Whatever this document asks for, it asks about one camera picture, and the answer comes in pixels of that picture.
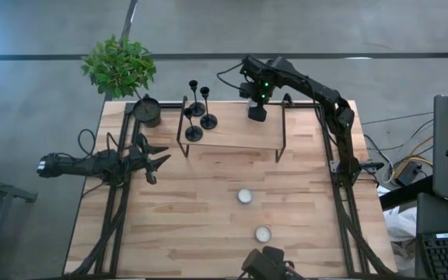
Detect black keyboard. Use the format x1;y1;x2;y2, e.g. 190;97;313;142
421;231;448;280

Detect white plastic bag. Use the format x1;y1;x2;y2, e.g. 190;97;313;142
377;185;419;273

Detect yellow cable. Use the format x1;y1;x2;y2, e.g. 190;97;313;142
390;135;435;178

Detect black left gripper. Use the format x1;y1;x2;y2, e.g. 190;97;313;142
125;132;172;186

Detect green potted plant dark pot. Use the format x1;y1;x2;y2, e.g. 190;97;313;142
80;33;163;128

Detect tall black candlestick holder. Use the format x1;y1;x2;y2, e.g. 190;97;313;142
199;86;219;131

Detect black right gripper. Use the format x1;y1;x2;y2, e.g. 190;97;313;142
238;77;276;123

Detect dark grey desk panel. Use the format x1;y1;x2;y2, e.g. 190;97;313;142
415;192;448;280

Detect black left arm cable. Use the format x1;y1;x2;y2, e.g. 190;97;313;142
77;128;97;157

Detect black power adapter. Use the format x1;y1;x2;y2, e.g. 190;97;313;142
397;161;423;187

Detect black cable bundle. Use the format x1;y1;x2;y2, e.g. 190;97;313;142
338;209;396;277
68;205;128;277

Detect black floor cable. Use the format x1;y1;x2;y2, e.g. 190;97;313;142
361;111;435;126

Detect grey metal mounting plate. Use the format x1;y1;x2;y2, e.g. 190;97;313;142
328;159;344;176

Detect medium black candlestick holder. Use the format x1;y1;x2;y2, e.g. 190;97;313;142
187;79;207;117

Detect black metal stand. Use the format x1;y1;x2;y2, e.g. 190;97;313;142
0;155;38;280

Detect black desk beam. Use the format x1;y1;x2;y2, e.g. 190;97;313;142
379;177;435;211

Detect black aluminium table frame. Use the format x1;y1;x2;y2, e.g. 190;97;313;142
63;99;398;279

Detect short black candlestick holder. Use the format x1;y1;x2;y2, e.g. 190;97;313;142
183;107;205;143

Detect wooden shelf riser black legs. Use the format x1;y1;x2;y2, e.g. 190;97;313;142
176;95;293;163

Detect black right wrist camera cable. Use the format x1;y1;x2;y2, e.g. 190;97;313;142
216;61;245;93

